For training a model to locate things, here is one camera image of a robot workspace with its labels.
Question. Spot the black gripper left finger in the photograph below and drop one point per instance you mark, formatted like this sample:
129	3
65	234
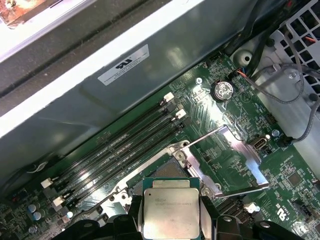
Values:
133	220

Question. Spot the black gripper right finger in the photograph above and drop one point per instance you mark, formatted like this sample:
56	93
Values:
225	230

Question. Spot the silver CPU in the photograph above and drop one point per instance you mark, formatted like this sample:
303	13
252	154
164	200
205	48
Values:
171	210

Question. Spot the metal locking lever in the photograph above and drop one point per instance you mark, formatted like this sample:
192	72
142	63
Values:
245	193
95	208

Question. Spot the CPU socket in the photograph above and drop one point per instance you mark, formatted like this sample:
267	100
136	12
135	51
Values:
170	170

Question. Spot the internal USB port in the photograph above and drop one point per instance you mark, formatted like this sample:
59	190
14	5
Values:
258	145

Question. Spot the green motherboard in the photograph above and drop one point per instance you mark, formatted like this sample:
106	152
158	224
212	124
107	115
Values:
212	120

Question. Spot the silver drive cage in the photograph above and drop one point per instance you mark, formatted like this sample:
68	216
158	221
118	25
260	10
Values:
282	117

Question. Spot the round coin battery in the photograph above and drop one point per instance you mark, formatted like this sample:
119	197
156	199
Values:
223	90

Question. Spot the white certification label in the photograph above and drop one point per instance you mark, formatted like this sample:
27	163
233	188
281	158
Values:
123	65

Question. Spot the black PC case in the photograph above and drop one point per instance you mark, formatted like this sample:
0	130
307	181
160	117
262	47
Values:
162	57

